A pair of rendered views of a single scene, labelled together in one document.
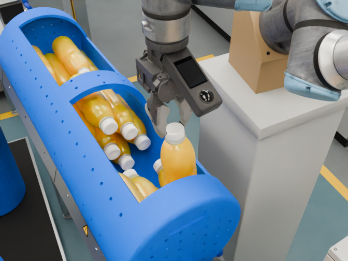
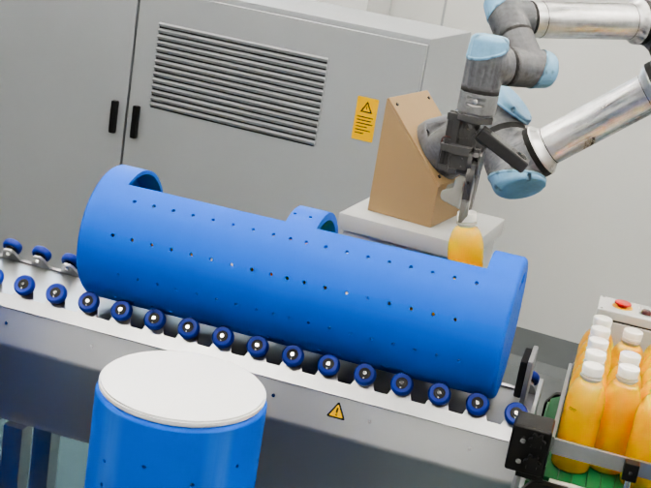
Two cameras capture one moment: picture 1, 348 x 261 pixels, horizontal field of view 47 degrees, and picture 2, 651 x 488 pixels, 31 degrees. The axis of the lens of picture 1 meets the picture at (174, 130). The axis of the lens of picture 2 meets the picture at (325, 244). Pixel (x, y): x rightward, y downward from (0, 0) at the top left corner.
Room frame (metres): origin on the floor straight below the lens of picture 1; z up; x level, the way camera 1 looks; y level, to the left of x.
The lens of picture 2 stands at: (-0.88, 1.75, 1.84)
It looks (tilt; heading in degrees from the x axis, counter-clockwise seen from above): 17 degrees down; 316
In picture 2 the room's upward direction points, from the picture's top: 9 degrees clockwise
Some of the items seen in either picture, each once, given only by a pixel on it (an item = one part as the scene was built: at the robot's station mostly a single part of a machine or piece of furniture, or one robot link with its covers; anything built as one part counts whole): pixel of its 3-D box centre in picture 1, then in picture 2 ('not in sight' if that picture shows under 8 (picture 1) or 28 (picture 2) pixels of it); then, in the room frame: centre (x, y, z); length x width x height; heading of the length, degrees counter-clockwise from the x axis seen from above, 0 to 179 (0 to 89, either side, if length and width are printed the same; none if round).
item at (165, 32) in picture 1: (164, 23); (477, 104); (0.57, 0.01, 1.50); 0.08 x 0.08 x 0.05
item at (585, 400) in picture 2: not in sight; (580, 419); (0.19, 0.00, 0.99); 0.07 x 0.07 x 0.19
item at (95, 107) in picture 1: (91, 103); not in sight; (0.78, 0.21, 1.16); 0.19 x 0.07 x 0.07; 32
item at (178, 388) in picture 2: not in sight; (183, 386); (0.53, 0.66, 1.03); 0.28 x 0.28 x 0.01
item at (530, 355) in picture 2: not in sight; (523, 381); (0.36, -0.05, 0.99); 0.10 x 0.02 x 0.12; 122
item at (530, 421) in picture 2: not in sight; (530, 445); (0.22, 0.10, 0.95); 0.10 x 0.07 x 0.10; 122
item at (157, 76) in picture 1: (164, 62); (465, 143); (0.57, 0.02, 1.42); 0.09 x 0.08 x 0.12; 32
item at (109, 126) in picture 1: (109, 126); not in sight; (0.69, 0.16, 1.16); 0.04 x 0.02 x 0.04; 122
